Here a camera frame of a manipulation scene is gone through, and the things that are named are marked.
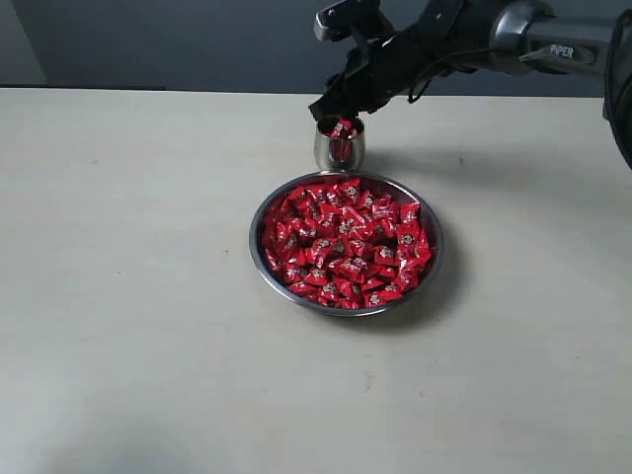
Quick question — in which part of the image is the shiny steel cup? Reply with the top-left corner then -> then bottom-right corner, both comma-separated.
313,117 -> 365,171

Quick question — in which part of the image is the pile of red candies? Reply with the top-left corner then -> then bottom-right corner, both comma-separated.
260,178 -> 434,310

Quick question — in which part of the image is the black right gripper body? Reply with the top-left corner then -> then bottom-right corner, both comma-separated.
326,1 -> 499,103

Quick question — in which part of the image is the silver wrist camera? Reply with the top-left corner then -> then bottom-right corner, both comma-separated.
313,0 -> 395,42

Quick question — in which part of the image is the round stainless steel bowl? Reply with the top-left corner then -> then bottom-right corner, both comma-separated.
248,170 -> 445,319

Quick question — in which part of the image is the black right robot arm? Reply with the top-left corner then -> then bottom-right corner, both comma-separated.
309,0 -> 631,162

